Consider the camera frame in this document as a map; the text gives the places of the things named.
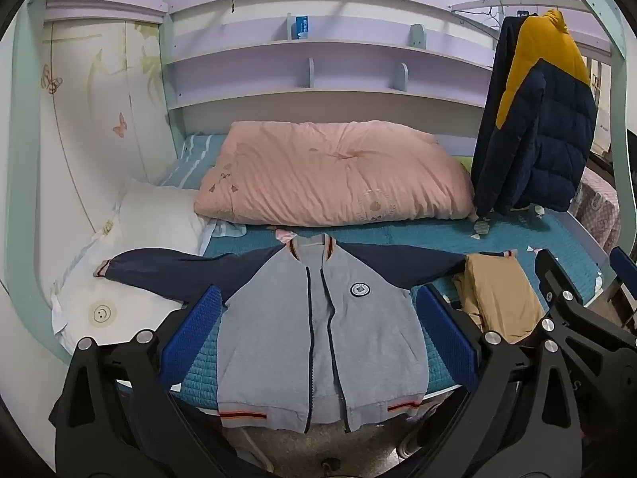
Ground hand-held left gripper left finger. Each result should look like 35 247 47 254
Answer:
49 285 234 478

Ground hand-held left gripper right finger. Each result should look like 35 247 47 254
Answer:
415 283 585 478

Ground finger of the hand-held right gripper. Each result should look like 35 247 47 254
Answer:
610 246 637 332
533 248 637 374

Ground grey and navy jacket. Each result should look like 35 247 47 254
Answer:
94 233 521 434

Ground folded tan pants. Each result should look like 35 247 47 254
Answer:
452 253 547 344

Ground pink patterned cloth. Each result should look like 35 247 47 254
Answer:
574 167 622 252

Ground teal quilted bed cover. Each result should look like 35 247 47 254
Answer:
162 206 605 409

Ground white pillow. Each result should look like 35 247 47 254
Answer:
50 176 210 354

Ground light blue striped sheet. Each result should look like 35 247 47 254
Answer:
159 134 248 240

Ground navy and yellow puffer jacket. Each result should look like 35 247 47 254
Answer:
470 9 598 217

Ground pink quilt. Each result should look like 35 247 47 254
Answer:
193 119 477 227

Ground white wardrobe with butterflies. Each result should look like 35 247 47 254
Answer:
42 20 175 240

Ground mint green bed frame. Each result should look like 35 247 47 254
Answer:
2 0 637 366

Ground lavender wall shelf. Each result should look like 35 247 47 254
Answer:
162 0 503 110

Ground white clothes rail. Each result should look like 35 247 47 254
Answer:
450 0 563 25

